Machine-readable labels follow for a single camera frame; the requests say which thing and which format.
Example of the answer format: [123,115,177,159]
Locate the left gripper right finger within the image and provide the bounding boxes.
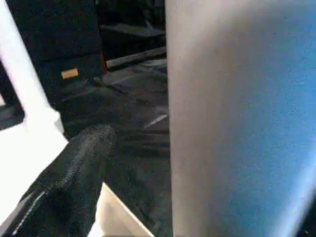
[297,177,316,237]

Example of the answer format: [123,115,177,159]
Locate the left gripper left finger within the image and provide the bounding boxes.
[12,124,117,237]

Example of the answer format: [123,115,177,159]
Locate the small tan label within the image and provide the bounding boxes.
[61,69,79,79]

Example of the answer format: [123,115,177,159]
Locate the long black rod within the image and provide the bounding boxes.
[106,46,168,69]

